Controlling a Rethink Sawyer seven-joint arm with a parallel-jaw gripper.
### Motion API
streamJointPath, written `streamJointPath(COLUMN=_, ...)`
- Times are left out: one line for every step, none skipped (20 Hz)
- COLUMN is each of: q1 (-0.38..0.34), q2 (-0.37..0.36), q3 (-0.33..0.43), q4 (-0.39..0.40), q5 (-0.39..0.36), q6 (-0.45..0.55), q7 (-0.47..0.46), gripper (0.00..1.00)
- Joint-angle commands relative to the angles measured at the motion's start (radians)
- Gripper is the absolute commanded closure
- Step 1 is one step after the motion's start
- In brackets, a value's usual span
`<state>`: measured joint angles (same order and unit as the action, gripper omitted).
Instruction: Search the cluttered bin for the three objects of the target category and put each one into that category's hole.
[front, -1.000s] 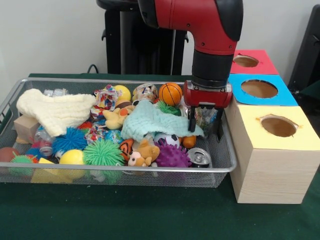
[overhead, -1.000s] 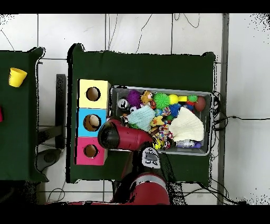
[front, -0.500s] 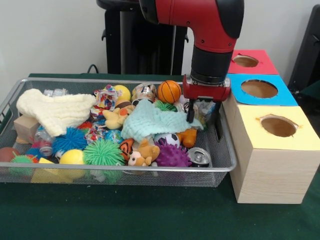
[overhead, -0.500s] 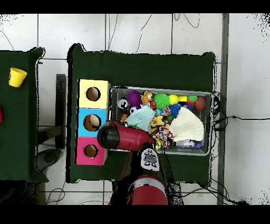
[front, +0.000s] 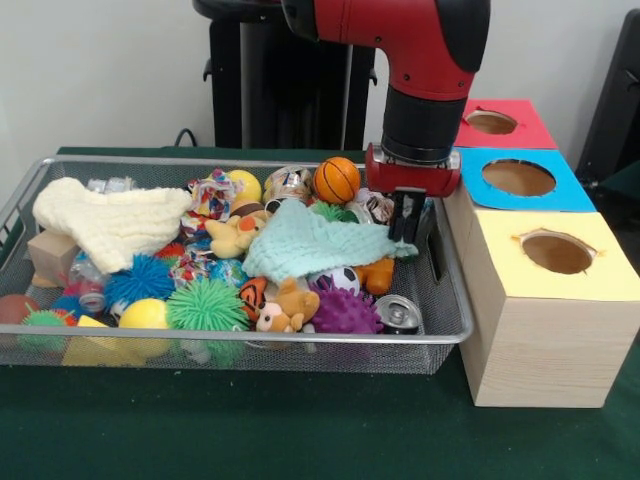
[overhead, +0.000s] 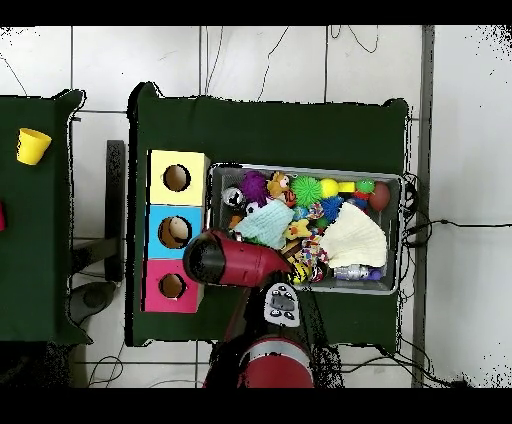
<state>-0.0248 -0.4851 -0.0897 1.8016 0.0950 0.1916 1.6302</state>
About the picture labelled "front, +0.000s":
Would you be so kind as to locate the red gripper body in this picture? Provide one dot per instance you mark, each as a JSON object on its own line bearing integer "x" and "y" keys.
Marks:
{"x": 412, "y": 177}

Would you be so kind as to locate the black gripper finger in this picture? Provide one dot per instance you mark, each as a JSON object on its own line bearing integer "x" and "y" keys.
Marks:
{"x": 398, "y": 217}
{"x": 416, "y": 215}

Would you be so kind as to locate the mint green knitted cloth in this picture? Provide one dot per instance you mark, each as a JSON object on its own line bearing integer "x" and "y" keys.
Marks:
{"x": 310, "y": 240}

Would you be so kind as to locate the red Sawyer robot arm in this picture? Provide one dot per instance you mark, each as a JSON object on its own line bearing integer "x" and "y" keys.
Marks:
{"x": 425, "y": 40}

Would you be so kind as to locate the silver mesh bin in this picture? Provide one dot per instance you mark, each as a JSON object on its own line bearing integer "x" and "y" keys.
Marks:
{"x": 375, "y": 357}

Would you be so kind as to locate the wooden three-hole box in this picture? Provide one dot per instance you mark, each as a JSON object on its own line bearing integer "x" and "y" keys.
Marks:
{"x": 540, "y": 350}

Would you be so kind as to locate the orange toy basketball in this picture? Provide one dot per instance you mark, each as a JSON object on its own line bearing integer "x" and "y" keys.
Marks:
{"x": 336, "y": 180}

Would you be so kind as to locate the toy soccer ball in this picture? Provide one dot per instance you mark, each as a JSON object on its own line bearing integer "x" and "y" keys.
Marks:
{"x": 342, "y": 280}

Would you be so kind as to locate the silver drink can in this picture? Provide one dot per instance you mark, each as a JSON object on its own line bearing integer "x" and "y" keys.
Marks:
{"x": 400, "y": 315}

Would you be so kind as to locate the purple spiky ball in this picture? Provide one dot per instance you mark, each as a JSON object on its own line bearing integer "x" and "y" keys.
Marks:
{"x": 345, "y": 312}

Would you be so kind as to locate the brown teddy bear plush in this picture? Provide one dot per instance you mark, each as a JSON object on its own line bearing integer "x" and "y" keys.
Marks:
{"x": 287, "y": 305}

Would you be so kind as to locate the yellow plush duck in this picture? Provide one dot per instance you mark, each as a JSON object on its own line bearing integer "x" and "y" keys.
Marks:
{"x": 227, "y": 240}

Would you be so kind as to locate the green koosh ball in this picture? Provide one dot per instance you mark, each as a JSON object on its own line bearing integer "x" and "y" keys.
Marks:
{"x": 206, "y": 305}

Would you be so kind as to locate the dark green side-table cloth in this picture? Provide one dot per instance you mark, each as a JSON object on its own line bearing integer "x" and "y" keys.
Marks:
{"x": 625, "y": 182}

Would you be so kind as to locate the black stand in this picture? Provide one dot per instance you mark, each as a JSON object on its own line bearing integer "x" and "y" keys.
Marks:
{"x": 615, "y": 100}

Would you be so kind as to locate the dark green table cloth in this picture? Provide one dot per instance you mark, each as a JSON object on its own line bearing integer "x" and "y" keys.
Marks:
{"x": 300, "y": 430}

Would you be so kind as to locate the blue koosh ball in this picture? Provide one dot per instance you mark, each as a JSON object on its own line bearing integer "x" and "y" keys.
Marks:
{"x": 137, "y": 280}

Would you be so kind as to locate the yellow smooth ball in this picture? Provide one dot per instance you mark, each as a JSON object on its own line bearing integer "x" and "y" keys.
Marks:
{"x": 144, "y": 315}

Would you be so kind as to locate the cream knitted cloth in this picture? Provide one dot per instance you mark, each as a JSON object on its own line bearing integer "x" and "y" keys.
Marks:
{"x": 110, "y": 220}

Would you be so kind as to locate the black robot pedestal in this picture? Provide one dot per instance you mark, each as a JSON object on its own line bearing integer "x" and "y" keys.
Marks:
{"x": 280, "y": 100}

